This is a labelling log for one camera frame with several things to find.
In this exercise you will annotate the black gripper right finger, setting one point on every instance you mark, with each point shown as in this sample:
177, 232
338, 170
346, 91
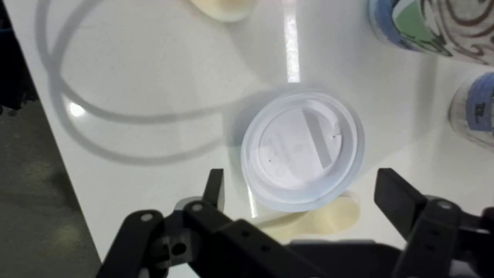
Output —
437, 236

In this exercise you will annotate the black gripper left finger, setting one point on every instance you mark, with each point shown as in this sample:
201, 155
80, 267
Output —
154, 241

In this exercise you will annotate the white plastic cup lid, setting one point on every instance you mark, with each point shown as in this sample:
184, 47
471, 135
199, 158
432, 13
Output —
298, 148

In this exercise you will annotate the cream plastic spoon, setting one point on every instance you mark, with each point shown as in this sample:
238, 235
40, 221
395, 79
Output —
333, 221

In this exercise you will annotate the blue banded paper cup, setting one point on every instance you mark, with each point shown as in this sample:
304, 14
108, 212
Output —
478, 108

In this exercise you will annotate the swirl patterned paper cup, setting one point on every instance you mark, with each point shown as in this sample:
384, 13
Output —
437, 25

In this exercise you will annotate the dark wood cabinet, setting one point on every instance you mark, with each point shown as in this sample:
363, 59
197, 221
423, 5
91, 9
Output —
12, 62

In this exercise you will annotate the cream white bowl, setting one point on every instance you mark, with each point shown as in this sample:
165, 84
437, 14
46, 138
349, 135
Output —
221, 8

